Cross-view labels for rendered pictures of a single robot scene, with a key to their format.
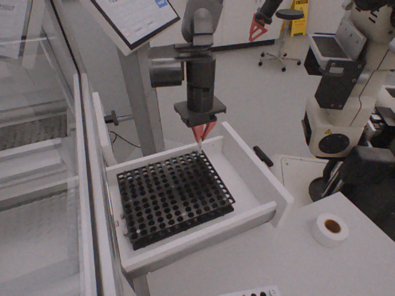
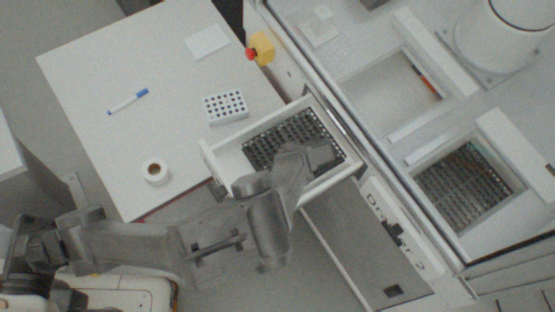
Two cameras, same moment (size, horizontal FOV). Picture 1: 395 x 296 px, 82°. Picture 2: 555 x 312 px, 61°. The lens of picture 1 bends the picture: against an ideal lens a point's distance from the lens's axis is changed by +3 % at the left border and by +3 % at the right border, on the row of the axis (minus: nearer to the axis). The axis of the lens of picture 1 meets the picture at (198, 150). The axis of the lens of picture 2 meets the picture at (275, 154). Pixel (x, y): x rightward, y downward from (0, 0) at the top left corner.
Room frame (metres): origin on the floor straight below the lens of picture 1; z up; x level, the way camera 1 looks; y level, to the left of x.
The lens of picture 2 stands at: (0.77, -0.15, 2.05)
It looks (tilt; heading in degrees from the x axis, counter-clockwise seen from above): 67 degrees down; 161
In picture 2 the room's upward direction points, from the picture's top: 10 degrees clockwise
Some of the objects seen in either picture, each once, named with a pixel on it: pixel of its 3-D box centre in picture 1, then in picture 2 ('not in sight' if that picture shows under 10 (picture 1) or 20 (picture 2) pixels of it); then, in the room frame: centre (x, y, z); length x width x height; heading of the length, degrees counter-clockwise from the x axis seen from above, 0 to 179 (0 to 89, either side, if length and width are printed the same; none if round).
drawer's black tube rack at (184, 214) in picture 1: (173, 195); (293, 154); (0.31, 0.06, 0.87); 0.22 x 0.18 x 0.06; 113
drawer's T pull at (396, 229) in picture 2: (110, 118); (395, 230); (0.56, 0.27, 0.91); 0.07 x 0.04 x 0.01; 23
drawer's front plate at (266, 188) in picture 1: (247, 168); (229, 191); (0.39, -0.13, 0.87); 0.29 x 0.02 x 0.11; 23
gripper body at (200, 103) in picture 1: (200, 98); not in sight; (0.42, 0.00, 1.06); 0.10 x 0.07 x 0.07; 114
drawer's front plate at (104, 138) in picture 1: (104, 129); (399, 228); (0.55, 0.29, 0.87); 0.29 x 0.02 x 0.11; 23
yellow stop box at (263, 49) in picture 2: not in sight; (260, 49); (-0.04, 0.02, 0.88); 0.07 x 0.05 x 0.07; 23
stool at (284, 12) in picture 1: (281, 39); not in sight; (3.16, -1.09, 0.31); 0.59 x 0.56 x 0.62; 19
